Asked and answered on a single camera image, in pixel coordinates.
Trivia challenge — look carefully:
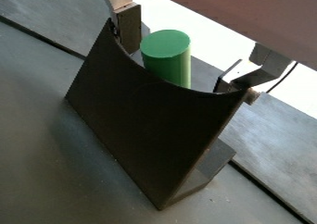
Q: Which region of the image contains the black cable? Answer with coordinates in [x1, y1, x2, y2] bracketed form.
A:
[265, 60, 300, 93]

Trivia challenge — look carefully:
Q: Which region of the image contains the black curved regrasp stand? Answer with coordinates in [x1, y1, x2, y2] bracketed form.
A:
[66, 21, 246, 209]

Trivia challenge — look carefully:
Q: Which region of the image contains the green cylinder peg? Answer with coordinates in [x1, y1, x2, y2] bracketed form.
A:
[141, 30, 192, 89]

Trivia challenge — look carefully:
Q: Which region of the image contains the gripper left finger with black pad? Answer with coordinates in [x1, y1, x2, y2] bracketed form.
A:
[105, 0, 142, 54]

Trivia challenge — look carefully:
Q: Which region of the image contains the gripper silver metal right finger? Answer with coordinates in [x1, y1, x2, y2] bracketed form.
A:
[213, 43, 292, 105]

